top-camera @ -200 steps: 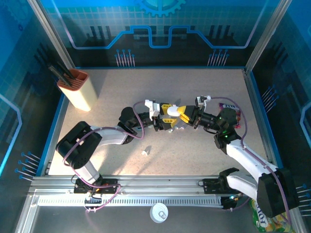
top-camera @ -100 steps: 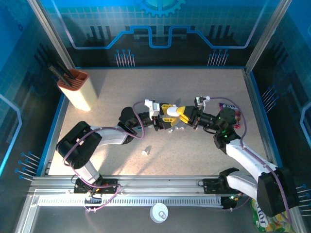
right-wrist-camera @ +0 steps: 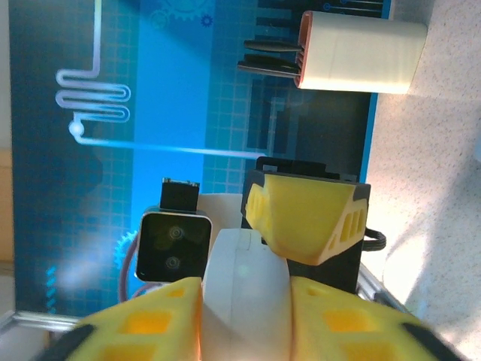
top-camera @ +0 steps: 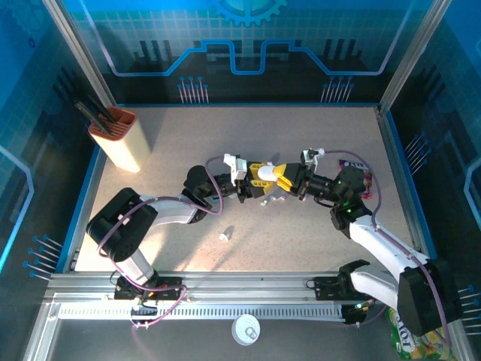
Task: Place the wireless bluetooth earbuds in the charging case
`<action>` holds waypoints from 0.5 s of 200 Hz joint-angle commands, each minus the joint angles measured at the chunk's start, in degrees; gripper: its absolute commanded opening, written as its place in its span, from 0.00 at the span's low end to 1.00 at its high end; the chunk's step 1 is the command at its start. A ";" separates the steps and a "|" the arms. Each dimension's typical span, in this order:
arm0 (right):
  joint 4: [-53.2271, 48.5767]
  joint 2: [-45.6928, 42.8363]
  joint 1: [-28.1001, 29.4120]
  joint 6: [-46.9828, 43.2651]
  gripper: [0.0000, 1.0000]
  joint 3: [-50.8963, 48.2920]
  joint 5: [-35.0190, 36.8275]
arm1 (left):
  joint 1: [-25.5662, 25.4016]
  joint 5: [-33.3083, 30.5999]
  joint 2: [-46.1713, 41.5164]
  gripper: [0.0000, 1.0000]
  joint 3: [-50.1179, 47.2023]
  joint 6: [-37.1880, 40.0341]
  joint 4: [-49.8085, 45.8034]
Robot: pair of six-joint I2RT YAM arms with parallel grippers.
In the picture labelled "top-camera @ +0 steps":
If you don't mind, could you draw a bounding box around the purple candy packet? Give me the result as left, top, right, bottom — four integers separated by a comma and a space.
337, 159, 374, 200

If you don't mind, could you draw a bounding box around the cream utensil holder orange top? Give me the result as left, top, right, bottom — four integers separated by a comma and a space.
88, 106, 153, 174

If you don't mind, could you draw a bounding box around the white can lid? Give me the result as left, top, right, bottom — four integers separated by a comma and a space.
231, 314, 261, 346

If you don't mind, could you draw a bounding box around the green yellow candy bag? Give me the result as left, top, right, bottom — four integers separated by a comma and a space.
385, 307, 458, 361

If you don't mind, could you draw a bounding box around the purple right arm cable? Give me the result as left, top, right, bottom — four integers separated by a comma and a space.
322, 149, 452, 349

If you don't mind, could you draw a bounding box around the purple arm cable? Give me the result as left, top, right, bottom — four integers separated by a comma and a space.
96, 156, 226, 332
322, 149, 452, 349

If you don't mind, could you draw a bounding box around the aluminium side rail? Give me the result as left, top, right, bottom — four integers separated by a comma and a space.
377, 106, 433, 260
62, 165, 104, 272

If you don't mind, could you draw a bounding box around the long aluminium base rail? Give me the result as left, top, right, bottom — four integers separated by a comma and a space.
44, 270, 450, 304

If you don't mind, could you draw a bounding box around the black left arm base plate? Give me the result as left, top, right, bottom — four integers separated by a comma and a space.
113, 275, 188, 302

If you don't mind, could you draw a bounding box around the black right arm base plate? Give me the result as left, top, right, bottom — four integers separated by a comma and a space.
313, 276, 383, 302

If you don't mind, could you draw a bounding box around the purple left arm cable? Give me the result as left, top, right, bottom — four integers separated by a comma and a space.
96, 156, 226, 332

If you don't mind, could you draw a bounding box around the black utensil handle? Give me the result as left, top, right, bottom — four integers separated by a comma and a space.
73, 100, 113, 135
87, 96, 117, 123

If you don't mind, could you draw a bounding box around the white slotted cable duct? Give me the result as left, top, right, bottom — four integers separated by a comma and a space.
58, 302, 346, 321

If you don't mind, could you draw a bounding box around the aluminium frame post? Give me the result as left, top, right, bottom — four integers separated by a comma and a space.
41, 0, 118, 108
378, 0, 454, 114

